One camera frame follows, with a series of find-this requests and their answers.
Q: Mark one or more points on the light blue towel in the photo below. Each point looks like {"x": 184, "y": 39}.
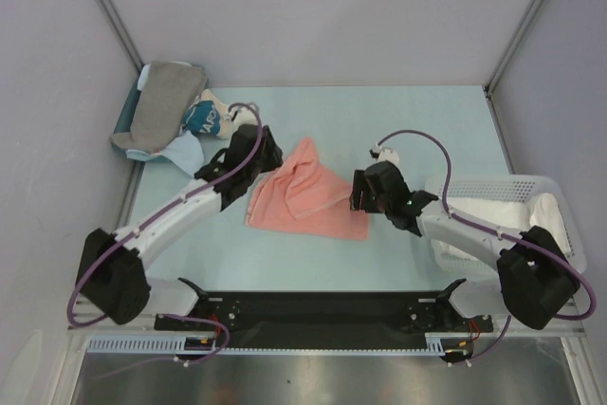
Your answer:
{"x": 185, "y": 152}

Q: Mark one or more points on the teal plastic tray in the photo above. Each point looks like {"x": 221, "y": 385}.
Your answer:
{"x": 128, "y": 106}

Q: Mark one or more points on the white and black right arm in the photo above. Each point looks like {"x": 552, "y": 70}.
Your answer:
{"x": 534, "y": 279}

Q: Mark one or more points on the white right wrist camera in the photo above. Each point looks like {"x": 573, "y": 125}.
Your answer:
{"x": 379, "y": 154}

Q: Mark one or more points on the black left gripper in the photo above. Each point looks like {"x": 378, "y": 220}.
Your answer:
{"x": 275, "y": 154}

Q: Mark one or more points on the aluminium frame rail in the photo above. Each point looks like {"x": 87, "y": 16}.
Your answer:
{"x": 332, "y": 324}

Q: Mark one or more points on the white perforated plastic basket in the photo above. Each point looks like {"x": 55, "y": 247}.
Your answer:
{"x": 511, "y": 188}

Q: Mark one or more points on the pink towel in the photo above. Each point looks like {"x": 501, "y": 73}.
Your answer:
{"x": 305, "y": 197}

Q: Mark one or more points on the teal and beige towel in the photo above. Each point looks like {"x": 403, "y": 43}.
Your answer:
{"x": 207, "y": 116}

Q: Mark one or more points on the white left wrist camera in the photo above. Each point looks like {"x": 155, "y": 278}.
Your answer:
{"x": 245, "y": 114}

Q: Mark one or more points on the grey towel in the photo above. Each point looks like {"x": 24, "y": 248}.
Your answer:
{"x": 187, "y": 83}

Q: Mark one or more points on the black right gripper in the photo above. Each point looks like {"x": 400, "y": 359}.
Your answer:
{"x": 362, "y": 191}

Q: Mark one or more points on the white towel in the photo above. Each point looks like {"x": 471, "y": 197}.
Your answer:
{"x": 541, "y": 210}

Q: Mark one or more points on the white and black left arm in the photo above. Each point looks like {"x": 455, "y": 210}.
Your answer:
{"x": 112, "y": 272}

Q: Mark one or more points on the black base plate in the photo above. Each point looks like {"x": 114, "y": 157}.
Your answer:
{"x": 322, "y": 317}

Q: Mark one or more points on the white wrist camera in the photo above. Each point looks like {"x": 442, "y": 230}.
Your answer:
{"x": 379, "y": 154}
{"x": 245, "y": 114}

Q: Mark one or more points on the white slotted cable duct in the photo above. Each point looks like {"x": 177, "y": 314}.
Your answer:
{"x": 199, "y": 345}

